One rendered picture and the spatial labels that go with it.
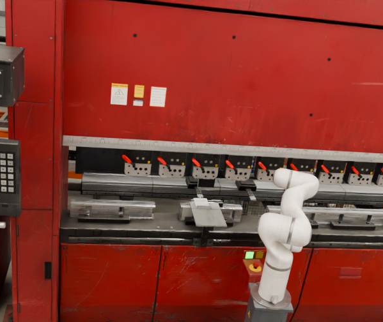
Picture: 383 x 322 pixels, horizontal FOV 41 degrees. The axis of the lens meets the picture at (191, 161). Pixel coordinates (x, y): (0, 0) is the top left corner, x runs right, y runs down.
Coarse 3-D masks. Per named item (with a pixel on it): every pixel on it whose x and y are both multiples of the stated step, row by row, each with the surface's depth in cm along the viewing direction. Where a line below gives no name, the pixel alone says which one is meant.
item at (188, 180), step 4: (188, 176) 337; (188, 180) 332; (192, 180) 330; (196, 180) 331; (188, 184) 328; (192, 184) 328; (196, 184) 329; (192, 188) 330; (196, 188) 326; (196, 192) 322; (200, 192) 322; (200, 196) 317
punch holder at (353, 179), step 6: (348, 162) 319; (354, 162) 313; (360, 162) 313; (366, 162) 314; (372, 162) 315; (348, 168) 319; (360, 168) 315; (366, 168) 316; (372, 168) 317; (348, 174) 319; (354, 174) 316; (366, 174) 318; (372, 174) 319; (348, 180) 318; (354, 180) 318; (360, 180) 319; (366, 180) 320
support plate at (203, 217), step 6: (192, 204) 308; (210, 204) 310; (216, 204) 311; (192, 210) 301; (198, 210) 302; (204, 210) 303; (210, 210) 304; (216, 210) 305; (198, 216) 296; (204, 216) 297; (210, 216) 298; (216, 216) 298; (222, 216) 299; (198, 222) 289; (204, 222) 290; (210, 222) 291; (216, 222) 292; (222, 222) 292
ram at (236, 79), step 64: (128, 0) 260; (128, 64) 266; (192, 64) 272; (256, 64) 277; (320, 64) 282; (64, 128) 276; (128, 128) 282; (192, 128) 287; (256, 128) 293; (320, 128) 300
